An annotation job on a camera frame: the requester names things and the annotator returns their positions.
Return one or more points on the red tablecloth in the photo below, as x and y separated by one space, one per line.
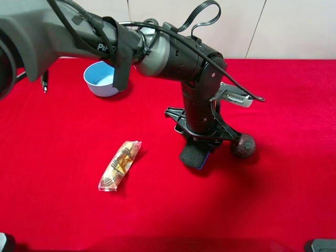
55 147

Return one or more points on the dark base left corner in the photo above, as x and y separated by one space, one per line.
7 243

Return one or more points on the dark base right corner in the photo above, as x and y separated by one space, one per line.
320 245

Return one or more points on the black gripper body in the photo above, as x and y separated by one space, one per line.
202 124

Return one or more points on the dark maroon ball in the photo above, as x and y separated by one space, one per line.
244 148

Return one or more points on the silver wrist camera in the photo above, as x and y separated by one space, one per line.
234 95

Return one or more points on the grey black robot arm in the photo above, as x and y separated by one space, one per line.
34 34

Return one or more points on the light blue bowl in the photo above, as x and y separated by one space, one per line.
99 78

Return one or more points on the black and blue eraser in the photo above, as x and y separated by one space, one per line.
194 155

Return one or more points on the clear wrapped snack packet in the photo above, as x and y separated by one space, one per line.
119 166

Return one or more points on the dark base corner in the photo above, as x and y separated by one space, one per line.
7 243
320 245

